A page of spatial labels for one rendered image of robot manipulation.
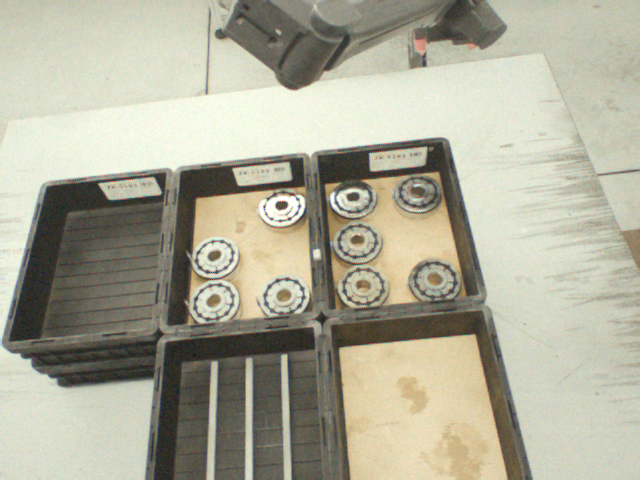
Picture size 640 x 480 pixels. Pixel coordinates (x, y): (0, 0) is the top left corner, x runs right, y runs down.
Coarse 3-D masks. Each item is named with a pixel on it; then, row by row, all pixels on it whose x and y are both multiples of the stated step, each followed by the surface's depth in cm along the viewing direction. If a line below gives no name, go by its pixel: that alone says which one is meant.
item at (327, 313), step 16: (384, 144) 126; (400, 144) 126; (416, 144) 126; (448, 144) 125; (448, 160) 122; (320, 208) 119; (464, 208) 115; (320, 224) 118; (464, 224) 113; (320, 240) 114; (320, 272) 111; (480, 272) 107; (320, 288) 109; (480, 288) 106; (400, 304) 105; (416, 304) 105; (432, 304) 105; (448, 304) 105
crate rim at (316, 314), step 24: (192, 168) 128; (312, 192) 121; (312, 216) 118; (168, 240) 118; (312, 240) 115; (168, 264) 115; (312, 264) 112; (168, 288) 112; (312, 288) 109; (168, 312) 109; (312, 312) 106
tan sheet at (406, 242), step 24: (384, 192) 132; (384, 216) 128; (432, 216) 127; (384, 240) 125; (408, 240) 124; (432, 240) 124; (336, 264) 123; (384, 264) 122; (408, 264) 121; (456, 264) 120; (336, 288) 120; (360, 288) 119
